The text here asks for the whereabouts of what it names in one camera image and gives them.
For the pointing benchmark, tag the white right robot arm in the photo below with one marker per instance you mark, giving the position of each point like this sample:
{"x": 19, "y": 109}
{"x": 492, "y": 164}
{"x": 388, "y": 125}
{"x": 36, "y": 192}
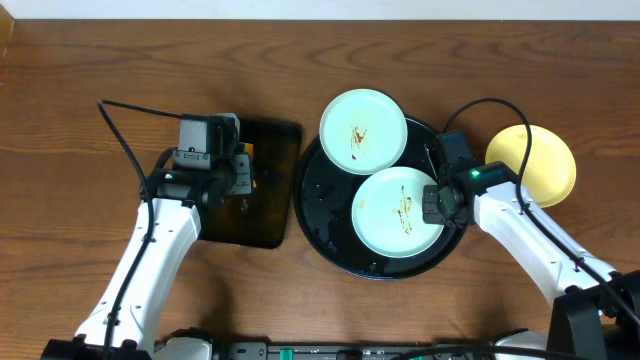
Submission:
{"x": 595, "y": 308}

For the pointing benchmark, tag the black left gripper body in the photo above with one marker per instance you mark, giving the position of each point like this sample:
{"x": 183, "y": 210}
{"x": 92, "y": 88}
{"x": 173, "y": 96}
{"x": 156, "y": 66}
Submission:
{"x": 242, "y": 175}

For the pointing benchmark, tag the green and yellow sponge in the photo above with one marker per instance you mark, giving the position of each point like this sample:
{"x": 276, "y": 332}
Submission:
{"x": 249, "y": 149}

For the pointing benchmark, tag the mint plate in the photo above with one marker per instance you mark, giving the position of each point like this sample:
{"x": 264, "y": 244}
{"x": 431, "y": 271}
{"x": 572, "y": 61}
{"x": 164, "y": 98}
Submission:
{"x": 363, "y": 131}
{"x": 387, "y": 213}

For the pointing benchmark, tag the black rectangular tray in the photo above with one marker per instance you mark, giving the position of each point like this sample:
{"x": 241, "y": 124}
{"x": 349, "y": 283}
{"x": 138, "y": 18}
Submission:
{"x": 259, "y": 219}

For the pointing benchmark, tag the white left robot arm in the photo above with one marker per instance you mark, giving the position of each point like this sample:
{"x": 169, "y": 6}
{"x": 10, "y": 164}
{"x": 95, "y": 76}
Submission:
{"x": 176, "y": 195}

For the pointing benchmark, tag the yellow plate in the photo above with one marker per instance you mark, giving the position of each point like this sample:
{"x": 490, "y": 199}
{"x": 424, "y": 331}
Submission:
{"x": 550, "y": 173}

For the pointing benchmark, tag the black round tray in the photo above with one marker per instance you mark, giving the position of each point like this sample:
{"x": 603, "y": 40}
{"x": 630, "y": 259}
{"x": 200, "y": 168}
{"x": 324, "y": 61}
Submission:
{"x": 323, "y": 195}

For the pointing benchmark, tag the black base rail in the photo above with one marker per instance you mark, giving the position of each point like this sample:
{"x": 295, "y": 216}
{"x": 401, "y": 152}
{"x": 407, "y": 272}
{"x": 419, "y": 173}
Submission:
{"x": 350, "y": 351}

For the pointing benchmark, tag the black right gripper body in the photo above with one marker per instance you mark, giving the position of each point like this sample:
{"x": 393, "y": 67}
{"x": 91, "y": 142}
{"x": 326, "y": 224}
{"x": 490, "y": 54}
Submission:
{"x": 431, "y": 204}

